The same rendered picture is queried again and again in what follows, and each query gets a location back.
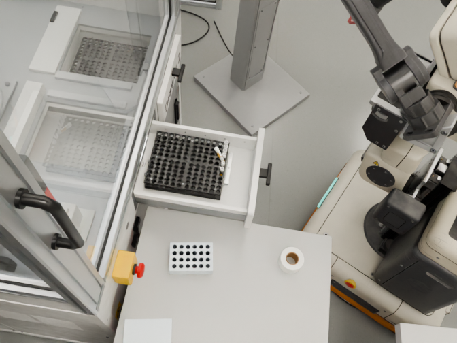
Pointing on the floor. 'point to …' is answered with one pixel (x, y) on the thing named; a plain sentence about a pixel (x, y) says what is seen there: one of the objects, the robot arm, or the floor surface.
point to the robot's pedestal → (424, 333)
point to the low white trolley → (231, 282)
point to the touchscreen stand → (252, 73)
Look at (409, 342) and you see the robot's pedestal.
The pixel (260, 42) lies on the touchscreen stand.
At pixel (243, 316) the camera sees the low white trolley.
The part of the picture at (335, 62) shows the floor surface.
